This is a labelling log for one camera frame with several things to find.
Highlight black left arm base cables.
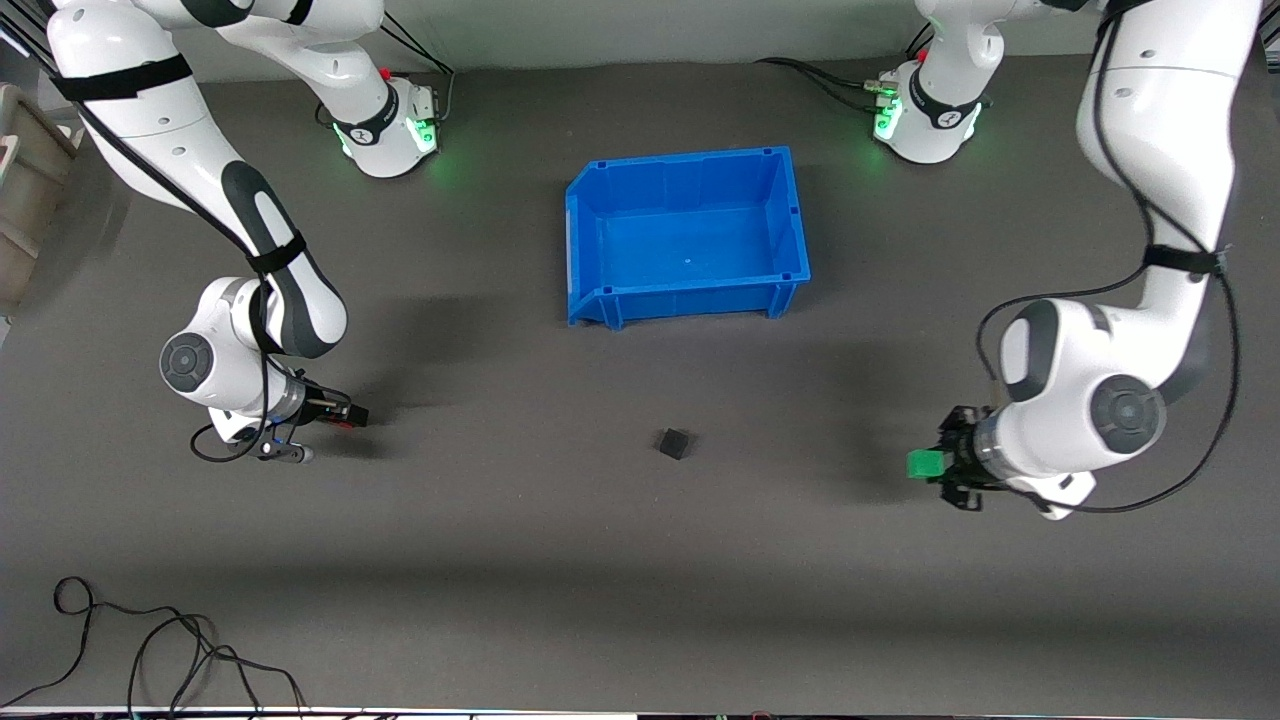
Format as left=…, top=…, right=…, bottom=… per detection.
left=754, top=20, right=936, bottom=113

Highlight beige box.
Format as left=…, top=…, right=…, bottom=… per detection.
left=0, top=84, right=87, bottom=323

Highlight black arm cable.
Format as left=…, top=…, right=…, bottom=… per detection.
left=40, top=40, right=301, bottom=465
left=974, top=0, right=1243, bottom=517

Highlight black right arm base cables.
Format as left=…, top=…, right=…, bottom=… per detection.
left=316, top=14, right=457, bottom=129

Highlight black loose tangled cable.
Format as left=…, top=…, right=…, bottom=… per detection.
left=0, top=576, right=307, bottom=720

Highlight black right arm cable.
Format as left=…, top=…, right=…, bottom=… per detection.
left=40, top=40, right=301, bottom=465

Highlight black arm base cables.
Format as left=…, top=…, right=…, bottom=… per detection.
left=754, top=20, right=936, bottom=113
left=316, top=14, right=457, bottom=129

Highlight blue plastic bin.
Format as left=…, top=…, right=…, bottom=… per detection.
left=565, top=146, right=812, bottom=331

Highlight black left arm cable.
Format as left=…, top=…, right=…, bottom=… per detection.
left=974, top=0, right=1243, bottom=517

